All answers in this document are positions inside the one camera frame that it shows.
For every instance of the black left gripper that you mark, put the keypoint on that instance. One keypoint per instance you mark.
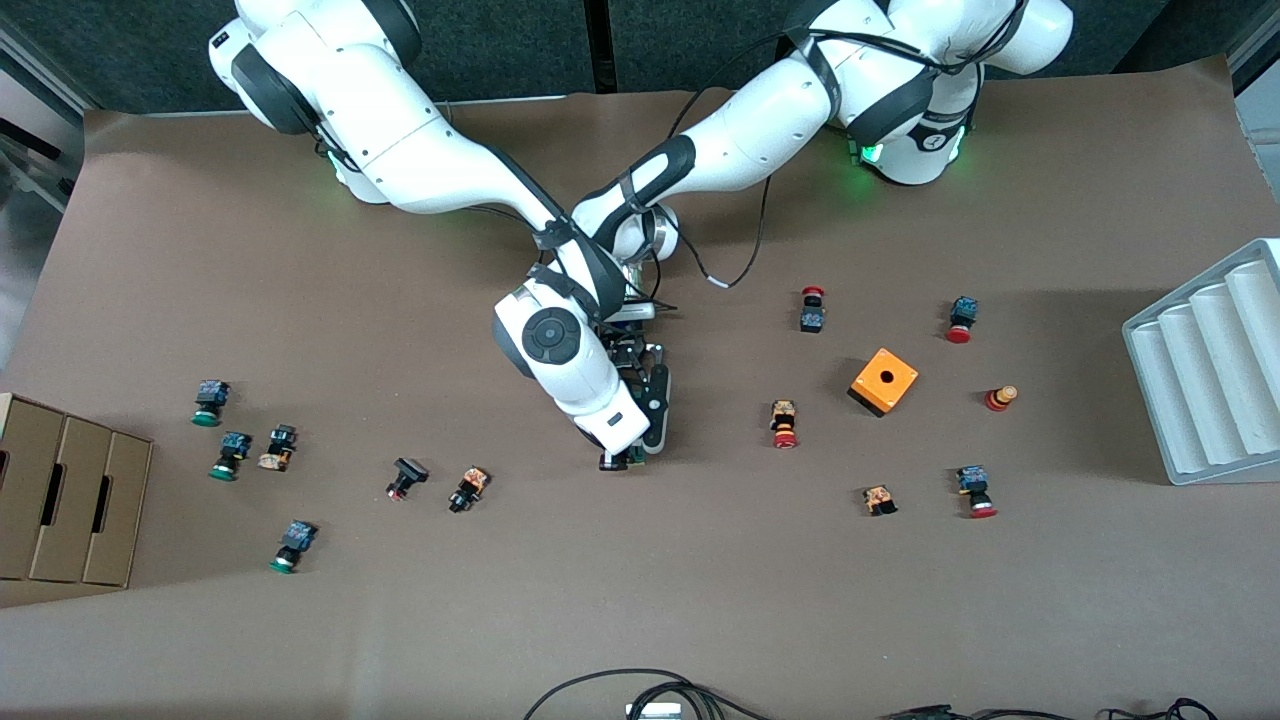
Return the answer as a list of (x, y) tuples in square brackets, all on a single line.
[(623, 355)]

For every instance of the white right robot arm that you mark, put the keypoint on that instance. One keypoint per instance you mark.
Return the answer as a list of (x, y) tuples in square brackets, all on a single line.
[(400, 150)]

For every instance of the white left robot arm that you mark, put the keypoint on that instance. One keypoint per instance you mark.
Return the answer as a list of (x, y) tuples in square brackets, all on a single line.
[(760, 120)]

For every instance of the black button with orange block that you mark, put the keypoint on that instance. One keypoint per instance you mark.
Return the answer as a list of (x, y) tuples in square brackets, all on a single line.
[(468, 489)]

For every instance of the red mushroom button orange block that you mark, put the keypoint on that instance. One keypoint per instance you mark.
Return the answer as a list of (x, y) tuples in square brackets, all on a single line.
[(784, 423)]

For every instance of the red pushbutton with black block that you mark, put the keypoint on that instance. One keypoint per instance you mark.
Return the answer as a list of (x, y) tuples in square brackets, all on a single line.
[(812, 312)]

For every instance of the black square button red base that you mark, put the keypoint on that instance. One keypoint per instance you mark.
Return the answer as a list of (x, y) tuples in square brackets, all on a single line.
[(405, 478)]

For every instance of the white adapter plug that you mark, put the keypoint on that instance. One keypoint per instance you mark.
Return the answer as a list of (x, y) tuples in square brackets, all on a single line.
[(652, 711)]

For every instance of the small orange contact block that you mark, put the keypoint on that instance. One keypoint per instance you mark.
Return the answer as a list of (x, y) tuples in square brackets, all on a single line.
[(879, 499)]

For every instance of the green pushbutton with blue block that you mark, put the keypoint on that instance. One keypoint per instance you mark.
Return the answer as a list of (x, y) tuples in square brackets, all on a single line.
[(292, 546), (230, 456), (209, 402)]

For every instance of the red pushbutton with blue block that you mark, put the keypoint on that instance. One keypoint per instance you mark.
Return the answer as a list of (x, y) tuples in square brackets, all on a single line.
[(961, 320), (975, 491)]

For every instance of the red and yellow knob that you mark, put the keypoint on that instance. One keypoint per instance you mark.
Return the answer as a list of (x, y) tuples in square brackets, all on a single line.
[(1000, 398)]

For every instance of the brown cardboard box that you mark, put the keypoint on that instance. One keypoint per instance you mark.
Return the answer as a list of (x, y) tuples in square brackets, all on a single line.
[(70, 500)]

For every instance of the grey ribbed tray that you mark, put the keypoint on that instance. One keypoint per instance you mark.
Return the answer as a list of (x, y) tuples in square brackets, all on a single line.
[(1200, 380)]

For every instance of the orange button enclosure box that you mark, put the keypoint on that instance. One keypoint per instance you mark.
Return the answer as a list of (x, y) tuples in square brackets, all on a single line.
[(870, 385)]

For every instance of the black vertical post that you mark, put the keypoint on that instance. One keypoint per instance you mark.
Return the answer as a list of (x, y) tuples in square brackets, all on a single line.
[(599, 45)]

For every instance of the black and beige selector switch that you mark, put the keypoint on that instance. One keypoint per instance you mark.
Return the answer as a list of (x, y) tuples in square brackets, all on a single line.
[(278, 448)]

